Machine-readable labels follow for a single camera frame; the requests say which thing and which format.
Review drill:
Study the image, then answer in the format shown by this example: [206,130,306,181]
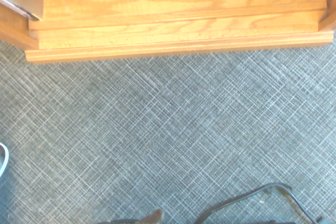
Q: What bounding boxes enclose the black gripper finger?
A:
[141,208,165,224]

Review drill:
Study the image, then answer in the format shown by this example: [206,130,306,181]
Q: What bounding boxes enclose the wooden oak bookshelf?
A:
[0,0,336,63]

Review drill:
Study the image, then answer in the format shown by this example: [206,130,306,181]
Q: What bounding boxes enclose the white chair base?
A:
[0,142,10,178]

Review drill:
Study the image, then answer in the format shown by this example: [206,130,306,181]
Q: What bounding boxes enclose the grey camera cable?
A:
[194,182,324,224]

